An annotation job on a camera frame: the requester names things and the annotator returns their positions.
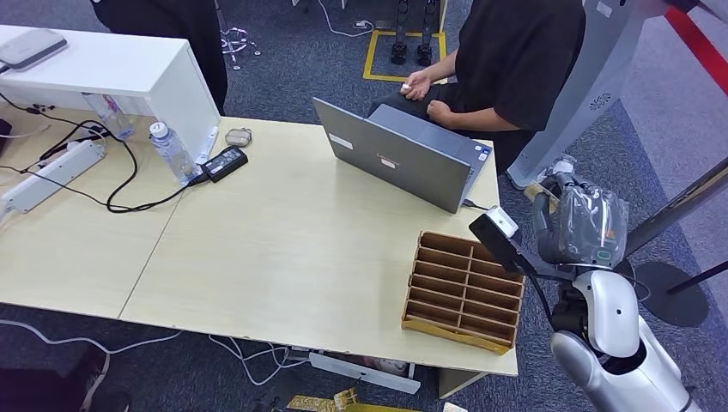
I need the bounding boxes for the grey laptop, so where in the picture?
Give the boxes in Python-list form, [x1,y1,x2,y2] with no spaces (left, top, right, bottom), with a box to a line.
[312,97,494,215]

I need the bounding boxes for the clear bottle pink label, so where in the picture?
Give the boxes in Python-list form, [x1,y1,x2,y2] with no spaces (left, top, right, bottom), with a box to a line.
[82,94,137,142]

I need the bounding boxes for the black robot leg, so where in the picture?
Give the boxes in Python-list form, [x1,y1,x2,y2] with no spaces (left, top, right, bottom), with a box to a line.
[415,0,435,69]
[389,0,410,67]

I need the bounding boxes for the white power strip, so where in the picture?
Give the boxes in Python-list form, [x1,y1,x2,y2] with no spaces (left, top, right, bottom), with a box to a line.
[0,140,107,216]

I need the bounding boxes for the white floor cable with plug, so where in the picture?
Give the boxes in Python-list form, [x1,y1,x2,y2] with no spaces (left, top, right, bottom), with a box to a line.
[315,0,374,39]

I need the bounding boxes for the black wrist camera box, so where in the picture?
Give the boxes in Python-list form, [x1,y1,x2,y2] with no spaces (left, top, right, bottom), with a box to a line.
[468,206,575,283]

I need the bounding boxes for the black adapter cable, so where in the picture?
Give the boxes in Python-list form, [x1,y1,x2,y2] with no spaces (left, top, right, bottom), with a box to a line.
[0,94,209,215]

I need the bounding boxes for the black stanchion base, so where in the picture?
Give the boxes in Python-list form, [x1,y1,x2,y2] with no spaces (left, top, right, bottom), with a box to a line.
[628,260,728,329]

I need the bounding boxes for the person in background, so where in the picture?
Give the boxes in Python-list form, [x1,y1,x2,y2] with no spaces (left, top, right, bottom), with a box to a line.
[89,0,229,115]

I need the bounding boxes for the brown wooden card organizer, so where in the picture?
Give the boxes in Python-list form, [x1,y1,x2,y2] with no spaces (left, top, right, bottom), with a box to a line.
[400,230,526,356]

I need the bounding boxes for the person's right hand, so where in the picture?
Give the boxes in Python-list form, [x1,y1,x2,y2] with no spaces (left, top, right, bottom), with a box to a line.
[399,69,434,103]

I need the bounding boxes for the flat grey device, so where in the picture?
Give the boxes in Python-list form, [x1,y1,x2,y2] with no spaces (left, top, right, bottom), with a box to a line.
[0,28,68,73]

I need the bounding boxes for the yellow patterned box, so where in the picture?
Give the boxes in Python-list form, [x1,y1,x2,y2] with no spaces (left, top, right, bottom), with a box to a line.
[284,388,423,412]

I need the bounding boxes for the red barrier belt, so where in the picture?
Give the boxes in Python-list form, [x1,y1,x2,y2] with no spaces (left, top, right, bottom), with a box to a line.
[662,5,728,98]

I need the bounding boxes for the clear bottle white cap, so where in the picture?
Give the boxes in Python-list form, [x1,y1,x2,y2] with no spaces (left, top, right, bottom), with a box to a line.
[149,120,201,187]

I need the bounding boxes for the person's left hand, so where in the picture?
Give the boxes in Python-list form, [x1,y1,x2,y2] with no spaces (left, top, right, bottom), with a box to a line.
[426,99,458,130]

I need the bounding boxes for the tangled white cables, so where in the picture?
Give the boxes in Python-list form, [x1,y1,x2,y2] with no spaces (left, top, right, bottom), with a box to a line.
[207,334,312,388]

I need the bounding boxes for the white shelf unit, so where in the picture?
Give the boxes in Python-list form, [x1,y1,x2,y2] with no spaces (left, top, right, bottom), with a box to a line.
[0,24,221,166]

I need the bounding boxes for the chrome stanchion post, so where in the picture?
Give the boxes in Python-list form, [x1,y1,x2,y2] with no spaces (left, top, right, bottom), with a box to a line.
[616,158,728,291]

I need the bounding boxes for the beige earbuds case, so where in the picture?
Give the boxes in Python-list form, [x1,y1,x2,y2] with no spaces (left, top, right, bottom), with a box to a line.
[224,127,253,148]

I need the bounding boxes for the black power adapter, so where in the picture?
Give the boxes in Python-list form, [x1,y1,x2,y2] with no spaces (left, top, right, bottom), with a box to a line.
[200,146,250,185]

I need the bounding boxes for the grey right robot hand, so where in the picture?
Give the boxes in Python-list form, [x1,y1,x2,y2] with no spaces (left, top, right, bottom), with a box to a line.
[531,170,630,269]

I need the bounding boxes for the white bar under desk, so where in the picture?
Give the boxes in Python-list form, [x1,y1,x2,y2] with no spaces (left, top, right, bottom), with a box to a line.
[308,351,422,397]

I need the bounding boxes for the chrome chair base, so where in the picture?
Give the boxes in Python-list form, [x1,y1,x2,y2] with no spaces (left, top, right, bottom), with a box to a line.
[219,27,262,73]

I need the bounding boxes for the crumpled clear plastic wrap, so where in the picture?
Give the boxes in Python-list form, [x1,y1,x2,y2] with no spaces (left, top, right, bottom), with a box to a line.
[543,154,579,179]

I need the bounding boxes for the long white floor cable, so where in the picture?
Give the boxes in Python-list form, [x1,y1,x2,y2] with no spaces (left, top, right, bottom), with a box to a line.
[0,319,185,412]

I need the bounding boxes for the gold hotel card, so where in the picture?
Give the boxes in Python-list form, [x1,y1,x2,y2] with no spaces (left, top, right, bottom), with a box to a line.
[523,180,561,208]

